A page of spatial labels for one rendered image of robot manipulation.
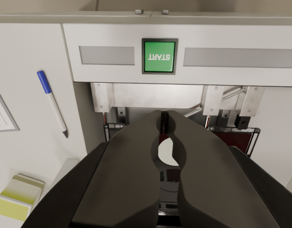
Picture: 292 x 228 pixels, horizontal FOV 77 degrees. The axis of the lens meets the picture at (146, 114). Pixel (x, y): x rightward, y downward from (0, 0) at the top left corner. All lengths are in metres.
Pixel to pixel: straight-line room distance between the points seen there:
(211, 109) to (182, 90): 0.07
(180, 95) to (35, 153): 0.35
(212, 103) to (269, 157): 0.34
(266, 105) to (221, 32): 0.31
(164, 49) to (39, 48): 0.20
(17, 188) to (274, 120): 0.67
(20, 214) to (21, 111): 0.24
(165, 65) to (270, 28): 0.16
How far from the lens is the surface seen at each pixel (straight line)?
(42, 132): 0.44
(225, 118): 0.52
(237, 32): 0.33
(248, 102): 0.44
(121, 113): 0.48
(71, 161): 0.45
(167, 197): 0.63
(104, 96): 0.41
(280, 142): 0.68
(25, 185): 0.54
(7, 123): 0.46
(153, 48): 0.30
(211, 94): 0.41
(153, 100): 0.43
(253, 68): 0.35
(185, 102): 0.43
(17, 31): 0.37
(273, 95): 0.57
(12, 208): 0.54
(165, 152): 0.49
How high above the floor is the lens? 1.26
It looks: 60 degrees down
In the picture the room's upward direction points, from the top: 175 degrees counter-clockwise
